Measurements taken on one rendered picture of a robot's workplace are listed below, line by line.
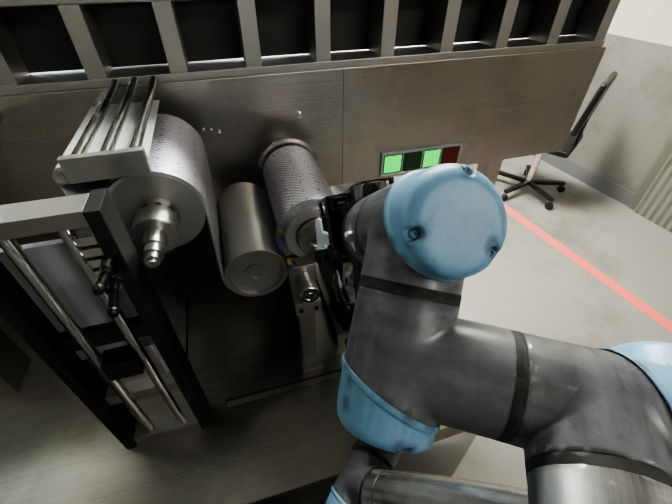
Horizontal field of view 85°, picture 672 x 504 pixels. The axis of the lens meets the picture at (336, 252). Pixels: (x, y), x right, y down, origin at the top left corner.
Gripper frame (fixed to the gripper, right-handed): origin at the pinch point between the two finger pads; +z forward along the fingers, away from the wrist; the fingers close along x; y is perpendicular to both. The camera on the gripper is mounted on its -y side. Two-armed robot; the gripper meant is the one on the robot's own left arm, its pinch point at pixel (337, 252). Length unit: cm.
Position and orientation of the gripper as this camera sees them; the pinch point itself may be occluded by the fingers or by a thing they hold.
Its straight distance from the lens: 56.6
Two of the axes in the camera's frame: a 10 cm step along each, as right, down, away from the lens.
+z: -2.2, 0.0, 9.8
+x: -9.6, 1.7, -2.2
